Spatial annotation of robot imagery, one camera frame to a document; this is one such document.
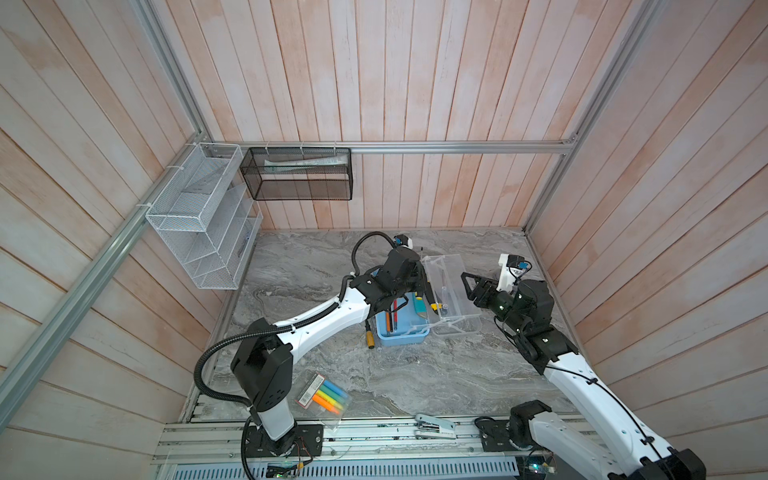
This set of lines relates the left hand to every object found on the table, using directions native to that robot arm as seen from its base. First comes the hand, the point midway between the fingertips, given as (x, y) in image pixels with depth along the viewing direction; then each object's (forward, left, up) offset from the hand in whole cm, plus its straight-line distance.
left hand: (425, 278), depth 80 cm
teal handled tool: (-1, 0, -14) cm, 14 cm away
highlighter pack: (-26, +28, -20) cm, 43 cm away
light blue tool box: (-4, +5, -20) cm, 21 cm away
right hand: (-2, -11, +3) cm, 11 cm away
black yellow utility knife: (-3, -4, -11) cm, 12 cm away
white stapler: (-33, -1, -19) cm, 38 cm away
